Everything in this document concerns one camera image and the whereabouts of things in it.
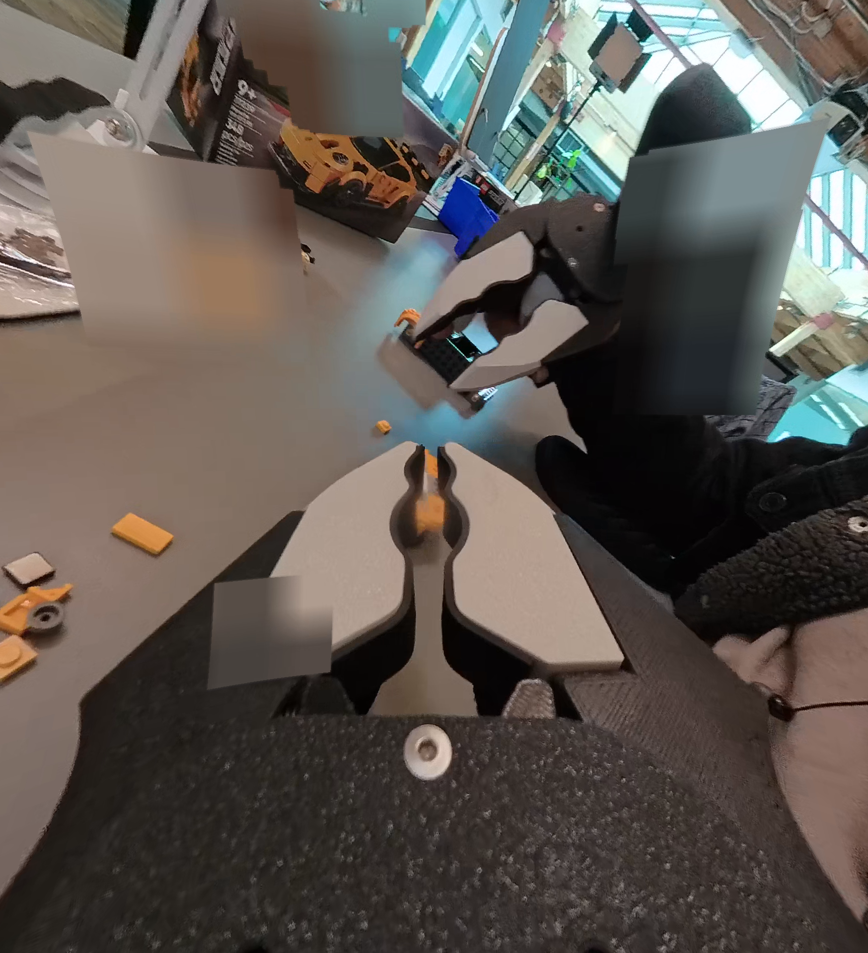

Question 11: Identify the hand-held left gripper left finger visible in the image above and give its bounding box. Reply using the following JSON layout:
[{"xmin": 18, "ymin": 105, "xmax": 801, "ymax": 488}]
[{"xmin": 270, "ymin": 441, "xmax": 424, "ymax": 714}]

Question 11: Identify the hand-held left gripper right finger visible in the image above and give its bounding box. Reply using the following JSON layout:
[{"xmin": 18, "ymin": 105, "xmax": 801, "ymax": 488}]
[{"xmin": 437, "ymin": 443, "xmax": 626, "ymax": 716}]

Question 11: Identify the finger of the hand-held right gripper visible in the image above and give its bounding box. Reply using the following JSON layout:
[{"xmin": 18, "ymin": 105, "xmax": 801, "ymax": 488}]
[
  {"xmin": 412, "ymin": 237, "xmax": 539, "ymax": 347},
  {"xmin": 447, "ymin": 286, "xmax": 590, "ymax": 394}
]

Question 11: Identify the orange lego bracket piece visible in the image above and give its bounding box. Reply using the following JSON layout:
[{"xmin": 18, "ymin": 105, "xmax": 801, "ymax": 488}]
[{"xmin": 413, "ymin": 447, "xmax": 450, "ymax": 539}]

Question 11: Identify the black lego chassis assembly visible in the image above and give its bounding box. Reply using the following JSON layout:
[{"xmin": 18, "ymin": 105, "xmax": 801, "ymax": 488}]
[{"xmin": 383, "ymin": 307, "xmax": 496, "ymax": 418}]

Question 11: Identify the person's right forearm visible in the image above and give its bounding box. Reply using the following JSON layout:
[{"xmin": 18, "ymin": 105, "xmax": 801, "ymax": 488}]
[{"xmin": 537, "ymin": 365, "xmax": 763, "ymax": 597}]

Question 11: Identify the black lego set box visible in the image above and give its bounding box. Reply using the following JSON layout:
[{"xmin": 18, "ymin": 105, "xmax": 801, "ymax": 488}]
[{"xmin": 166, "ymin": 0, "xmax": 435, "ymax": 244}]

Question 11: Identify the orange flat lego tile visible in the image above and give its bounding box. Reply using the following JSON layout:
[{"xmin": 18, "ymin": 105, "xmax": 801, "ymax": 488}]
[{"xmin": 112, "ymin": 513, "xmax": 175, "ymax": 556}]

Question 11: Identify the pile of small lego pieces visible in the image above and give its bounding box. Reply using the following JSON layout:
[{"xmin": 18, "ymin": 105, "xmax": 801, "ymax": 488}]
[{"xmin": 0, "ymin": 552, "xmax": 75, "ymax": 684}]

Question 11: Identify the blue plastic bin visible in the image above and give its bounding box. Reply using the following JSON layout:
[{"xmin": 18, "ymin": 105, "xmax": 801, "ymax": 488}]
[{"xmin": 437, "ymin": 177, "xmax": 502, "ymax": 258}]

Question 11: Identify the dark standing board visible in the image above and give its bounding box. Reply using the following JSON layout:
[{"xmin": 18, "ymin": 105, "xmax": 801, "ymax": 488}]
[{"xmin": 464, "ymin": 0, "xmax": 554, "ymax": 153}]

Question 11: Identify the studio light on stand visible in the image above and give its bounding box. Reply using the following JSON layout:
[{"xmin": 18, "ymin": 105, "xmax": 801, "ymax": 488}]
[{"xmin": 589, "ymin": 11, "xmax": 654, "ymax": 94}]

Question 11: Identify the person's black fleece jacket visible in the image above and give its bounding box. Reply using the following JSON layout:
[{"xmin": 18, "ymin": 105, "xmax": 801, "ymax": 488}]
[{"xmin": 676, "ymin": 424, "xmax": 868, "ymax": 649}]

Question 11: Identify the white book stand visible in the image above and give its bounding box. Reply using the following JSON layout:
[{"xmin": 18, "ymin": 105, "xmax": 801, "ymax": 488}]
[{"xmin": 0, "ymin": 0, "xmax": 210, "ymax": 321}]

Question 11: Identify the person's beige hoodie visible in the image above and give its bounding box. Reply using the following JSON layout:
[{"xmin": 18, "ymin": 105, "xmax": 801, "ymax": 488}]
[{"xmin": 713, "ymin": 596, "xmax": 868, "ymax": 953}]

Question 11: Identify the clear bag of dark pieces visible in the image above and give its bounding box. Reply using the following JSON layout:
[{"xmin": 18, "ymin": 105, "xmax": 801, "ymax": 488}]
[{"xmin": 0, "ymin": 179, "xmax": 81, "ymax": 299}]

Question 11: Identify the black hoodie drawstring cord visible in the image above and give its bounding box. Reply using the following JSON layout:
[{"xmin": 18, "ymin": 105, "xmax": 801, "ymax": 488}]
[{"xmin": 768, "ymin": 688, "xmax": 868, "ymax": 722}]

